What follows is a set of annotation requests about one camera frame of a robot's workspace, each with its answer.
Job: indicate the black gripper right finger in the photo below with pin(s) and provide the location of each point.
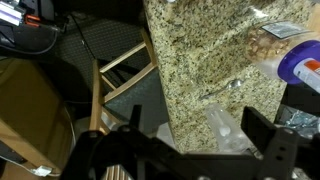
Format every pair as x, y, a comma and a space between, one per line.
283, 150

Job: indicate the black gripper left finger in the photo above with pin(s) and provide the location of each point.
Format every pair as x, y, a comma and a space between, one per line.
86, 150

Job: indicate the crinkled clear plastic packaging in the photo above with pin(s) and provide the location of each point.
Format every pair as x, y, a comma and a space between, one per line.
300, 121

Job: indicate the white power adapter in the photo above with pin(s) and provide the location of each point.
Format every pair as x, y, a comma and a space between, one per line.
41, 171

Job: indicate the clear plastic cup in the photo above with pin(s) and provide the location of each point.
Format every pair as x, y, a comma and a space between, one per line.
226, 130

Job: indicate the wooden chair grey cushion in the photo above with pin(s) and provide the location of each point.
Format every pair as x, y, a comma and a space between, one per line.
140, 96

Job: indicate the brown cardboard box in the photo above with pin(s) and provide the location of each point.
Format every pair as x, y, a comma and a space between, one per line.
30, 100

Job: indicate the clear jar purple lid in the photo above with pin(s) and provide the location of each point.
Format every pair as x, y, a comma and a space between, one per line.
266, 43

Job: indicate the dark dotted floor mat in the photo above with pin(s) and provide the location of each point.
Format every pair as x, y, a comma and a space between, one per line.
110, 36

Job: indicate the orange clamp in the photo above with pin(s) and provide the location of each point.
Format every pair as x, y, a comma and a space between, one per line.
32, 20

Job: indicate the aluminium robot mounting platform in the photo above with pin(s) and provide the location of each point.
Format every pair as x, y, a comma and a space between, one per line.
10, 13

